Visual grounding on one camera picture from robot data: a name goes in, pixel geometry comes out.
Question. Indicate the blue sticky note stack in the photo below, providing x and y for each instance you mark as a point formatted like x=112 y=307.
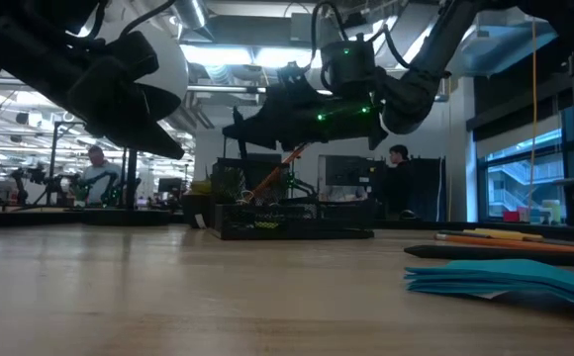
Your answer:
x=514 y=282

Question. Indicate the orange pencil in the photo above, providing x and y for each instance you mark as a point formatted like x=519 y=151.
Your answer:
x=514 y=243
x=277 y=170

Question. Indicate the red container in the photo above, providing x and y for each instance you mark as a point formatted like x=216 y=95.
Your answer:
x=510 y=216

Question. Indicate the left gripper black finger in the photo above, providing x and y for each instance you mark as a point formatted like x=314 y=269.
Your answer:
x=114 y=114

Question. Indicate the person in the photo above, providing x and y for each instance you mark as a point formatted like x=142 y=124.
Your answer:
x=398 y=188
x=100 y=178

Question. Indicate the black storage cabinet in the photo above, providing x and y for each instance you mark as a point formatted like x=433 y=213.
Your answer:
x=351 y=170

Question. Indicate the long ceiling light fixture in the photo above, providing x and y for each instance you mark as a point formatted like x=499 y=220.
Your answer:
x=227 y=89

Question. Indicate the black partition panel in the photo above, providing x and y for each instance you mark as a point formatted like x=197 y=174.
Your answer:
x=430 y=188

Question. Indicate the silver ventilation duct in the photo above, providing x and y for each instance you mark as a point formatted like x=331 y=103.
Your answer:
x=190 y=12

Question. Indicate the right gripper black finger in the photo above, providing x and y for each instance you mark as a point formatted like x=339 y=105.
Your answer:
x=262 y=126

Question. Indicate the potted succulent plant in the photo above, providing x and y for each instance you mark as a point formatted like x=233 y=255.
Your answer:
x=199 y=210

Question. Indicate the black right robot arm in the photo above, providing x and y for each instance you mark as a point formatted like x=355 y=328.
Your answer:
x=425 y=89

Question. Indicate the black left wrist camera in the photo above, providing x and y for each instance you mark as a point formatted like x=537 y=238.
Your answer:
x=131 y=57

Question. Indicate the black metal frame stand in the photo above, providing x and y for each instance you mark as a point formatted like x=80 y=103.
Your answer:
x=53 y=163

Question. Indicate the black computer mouse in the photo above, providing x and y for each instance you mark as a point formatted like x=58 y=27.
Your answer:
x=409 y=215

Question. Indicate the black mesh desk organizer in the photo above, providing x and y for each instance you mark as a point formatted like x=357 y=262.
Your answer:
x=292 y=230

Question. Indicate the green translucent container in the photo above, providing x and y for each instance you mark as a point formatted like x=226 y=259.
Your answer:
x=551 y=211

